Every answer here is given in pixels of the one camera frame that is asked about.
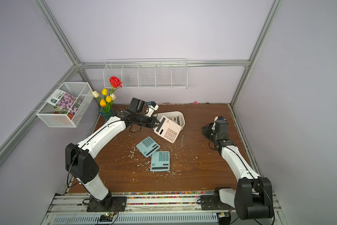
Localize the teal calculator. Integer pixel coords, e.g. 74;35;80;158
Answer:
150;151;170;172
136;137;161;158

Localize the pink calculator front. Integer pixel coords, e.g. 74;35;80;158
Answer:
153;116;181;143

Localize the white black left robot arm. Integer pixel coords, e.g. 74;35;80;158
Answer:
65;98;159;212

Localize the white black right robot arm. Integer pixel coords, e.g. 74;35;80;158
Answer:
200;116;275;220

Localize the white plastic storage box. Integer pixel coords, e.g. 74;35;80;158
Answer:
157;111;185;130

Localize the artificial tulip bouquet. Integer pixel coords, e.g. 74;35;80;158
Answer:
92;76;123;113

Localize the purple flower pot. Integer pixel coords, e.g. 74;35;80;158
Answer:
53;93;82;120

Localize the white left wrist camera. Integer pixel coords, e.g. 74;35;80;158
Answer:
146;101;159;117

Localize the white wire wall shelf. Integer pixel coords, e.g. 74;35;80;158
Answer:
103;58;188;89

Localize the white wire basket left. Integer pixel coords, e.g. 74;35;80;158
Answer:
36;82;93;128

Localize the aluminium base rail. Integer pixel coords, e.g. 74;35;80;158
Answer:
42;191;287;225

